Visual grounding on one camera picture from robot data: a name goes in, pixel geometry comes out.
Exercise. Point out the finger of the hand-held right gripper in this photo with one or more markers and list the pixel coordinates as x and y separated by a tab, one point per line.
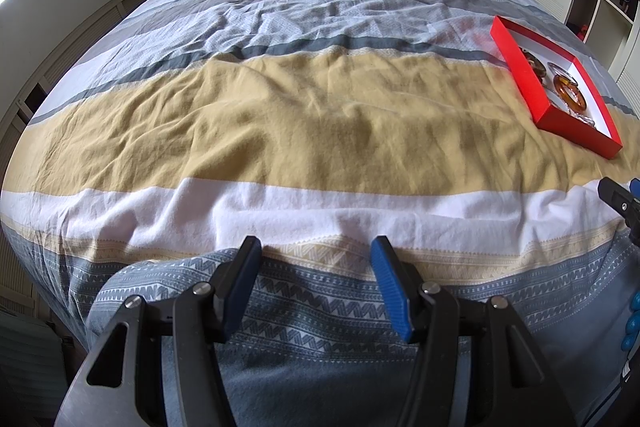
622	204
636	188

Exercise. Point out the white open shelf unit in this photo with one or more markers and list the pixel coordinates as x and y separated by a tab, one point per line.
612	22

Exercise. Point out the person's grey blue trousers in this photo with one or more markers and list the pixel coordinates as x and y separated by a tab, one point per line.
320	387

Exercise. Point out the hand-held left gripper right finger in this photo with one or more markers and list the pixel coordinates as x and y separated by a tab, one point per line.
395	292

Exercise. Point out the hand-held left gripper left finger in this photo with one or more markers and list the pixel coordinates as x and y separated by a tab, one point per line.
240	287

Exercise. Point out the person's right hand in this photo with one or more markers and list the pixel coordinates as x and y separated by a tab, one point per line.
632	322

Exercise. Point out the amber bangle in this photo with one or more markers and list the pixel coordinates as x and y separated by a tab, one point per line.
575	105

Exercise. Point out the red jewelry box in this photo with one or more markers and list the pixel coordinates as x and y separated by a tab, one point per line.
525	72

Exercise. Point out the striped duvet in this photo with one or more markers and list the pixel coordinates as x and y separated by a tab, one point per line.
300	117

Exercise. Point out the silver wrist watch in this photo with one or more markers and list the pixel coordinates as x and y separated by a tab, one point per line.
586	121

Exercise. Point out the dark brown bangle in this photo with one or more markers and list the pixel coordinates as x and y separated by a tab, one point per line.
538	70

